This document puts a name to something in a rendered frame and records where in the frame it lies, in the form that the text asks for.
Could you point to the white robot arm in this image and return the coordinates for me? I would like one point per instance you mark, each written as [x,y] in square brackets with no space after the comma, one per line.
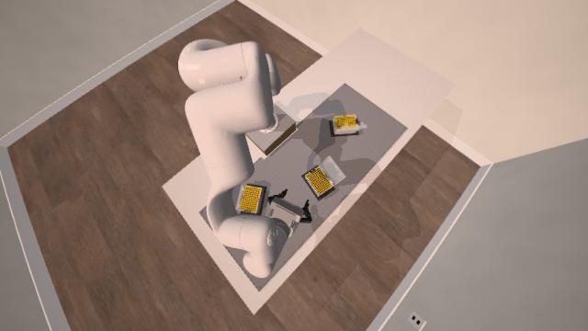
[235,103]

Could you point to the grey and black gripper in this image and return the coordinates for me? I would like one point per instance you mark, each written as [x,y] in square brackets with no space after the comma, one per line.
[294,224]

